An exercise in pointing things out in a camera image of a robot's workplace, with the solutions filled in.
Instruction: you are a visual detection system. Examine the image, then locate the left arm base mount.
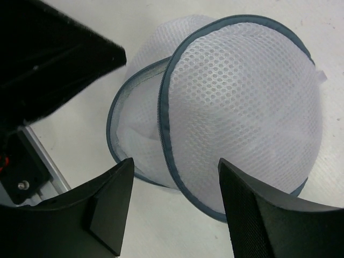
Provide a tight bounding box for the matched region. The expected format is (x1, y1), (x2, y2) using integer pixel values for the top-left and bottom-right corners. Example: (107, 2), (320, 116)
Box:
(1, 128), (51, 205)

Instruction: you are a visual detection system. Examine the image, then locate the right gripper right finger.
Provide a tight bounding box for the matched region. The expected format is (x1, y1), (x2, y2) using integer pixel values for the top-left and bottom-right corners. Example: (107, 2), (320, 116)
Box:
(218, 158), (343, 257)

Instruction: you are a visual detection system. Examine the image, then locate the aluminium front rail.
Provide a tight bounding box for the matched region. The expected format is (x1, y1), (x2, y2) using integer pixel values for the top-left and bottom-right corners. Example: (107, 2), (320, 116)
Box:
(22, 127), (71, 206)

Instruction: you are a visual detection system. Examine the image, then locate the white mesh laundry bag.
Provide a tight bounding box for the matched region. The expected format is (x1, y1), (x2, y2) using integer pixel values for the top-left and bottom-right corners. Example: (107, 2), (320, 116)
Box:
(106, 15), (323, 222)

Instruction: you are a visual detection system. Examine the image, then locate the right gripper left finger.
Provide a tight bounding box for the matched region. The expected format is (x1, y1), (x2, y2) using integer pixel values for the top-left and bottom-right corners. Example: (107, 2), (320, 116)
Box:
(1, 158), (134, 257)

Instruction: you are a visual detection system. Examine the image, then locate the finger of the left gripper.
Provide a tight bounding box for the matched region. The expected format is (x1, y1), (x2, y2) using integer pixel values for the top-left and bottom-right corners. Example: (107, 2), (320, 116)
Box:
(1, 1), (126, 124)

